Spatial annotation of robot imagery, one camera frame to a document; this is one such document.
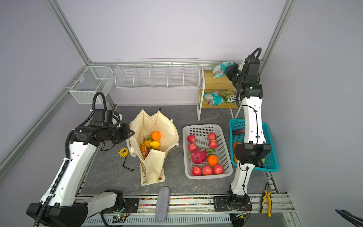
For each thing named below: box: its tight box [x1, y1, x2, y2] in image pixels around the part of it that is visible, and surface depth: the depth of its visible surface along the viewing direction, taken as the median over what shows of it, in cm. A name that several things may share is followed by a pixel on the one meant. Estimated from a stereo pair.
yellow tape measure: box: [118, 148, 134, 171], surface depth 93 cm
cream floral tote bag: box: [126, 108, 180, 187], surface depth 82 cm
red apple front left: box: [191, 165, 203, 177], surface depth 82 cm
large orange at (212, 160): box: [207, 154, 219, 167], surface depth 86 cm
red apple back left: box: [187, 134, 197, 143], surface depth 97 cm
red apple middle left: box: [188, 142, 198, 153], surface depth 92 cm
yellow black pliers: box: [260, 182, 273, 218], surface depth 77 cm
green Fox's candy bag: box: [218, 88, 237, 104], surface depth 104 cm
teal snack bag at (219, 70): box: [211, 61, 236, 79], surface depth 77 cm
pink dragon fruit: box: [189, 148, 216, 165], surface depth 85 cm
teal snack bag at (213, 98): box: [203, 90, 225, 107], surface depth 101 cm
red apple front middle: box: [202, 165, 213, 176], surface depth 82 cm
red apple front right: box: [213, 164, 225, 175], surface depth 82 cm
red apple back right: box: [207, 132, 217, 140], surface depth 98 cm
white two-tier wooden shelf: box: [197, 67, 240, 122], surface depth 91 cm
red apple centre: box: [209, 139, 218, 149], surface depth 93 cm
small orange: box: [151, 130, 161, 141], surface depth 92 cm
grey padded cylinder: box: [154, 185, 171, 222], surface depth 74 cm
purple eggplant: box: [231, 128, 246, 136], surface depth 101 cm
